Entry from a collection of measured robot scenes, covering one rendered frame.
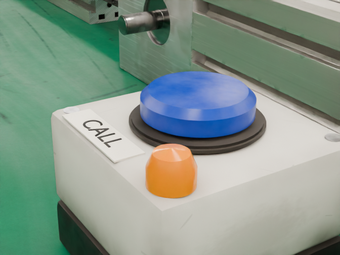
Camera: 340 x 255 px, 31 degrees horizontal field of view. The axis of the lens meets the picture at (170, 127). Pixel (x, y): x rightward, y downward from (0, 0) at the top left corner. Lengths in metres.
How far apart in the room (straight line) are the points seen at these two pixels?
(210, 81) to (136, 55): 0.20
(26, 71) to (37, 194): 0.17
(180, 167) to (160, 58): 0.23
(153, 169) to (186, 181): 0.01
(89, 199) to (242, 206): 0.06
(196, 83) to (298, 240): 0.06
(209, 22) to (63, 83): 0.12
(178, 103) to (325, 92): 0.10
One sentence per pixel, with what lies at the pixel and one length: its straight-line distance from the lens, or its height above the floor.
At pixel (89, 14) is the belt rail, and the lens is 0.55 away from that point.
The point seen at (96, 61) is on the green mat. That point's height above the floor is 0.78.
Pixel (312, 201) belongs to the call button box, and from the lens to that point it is 0.21.
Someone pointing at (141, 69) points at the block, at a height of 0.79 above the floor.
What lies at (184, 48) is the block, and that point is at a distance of 0.36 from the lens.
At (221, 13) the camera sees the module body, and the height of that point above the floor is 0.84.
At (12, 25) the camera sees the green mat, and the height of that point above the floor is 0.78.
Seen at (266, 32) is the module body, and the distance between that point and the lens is 0.32.
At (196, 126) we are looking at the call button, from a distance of 0.19.
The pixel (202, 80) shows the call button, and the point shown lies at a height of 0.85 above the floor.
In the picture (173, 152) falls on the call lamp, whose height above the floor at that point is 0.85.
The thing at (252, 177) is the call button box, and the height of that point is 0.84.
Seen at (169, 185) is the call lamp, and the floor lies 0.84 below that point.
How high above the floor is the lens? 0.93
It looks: 26 degrees down
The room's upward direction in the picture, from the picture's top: 1 degrees clockwise
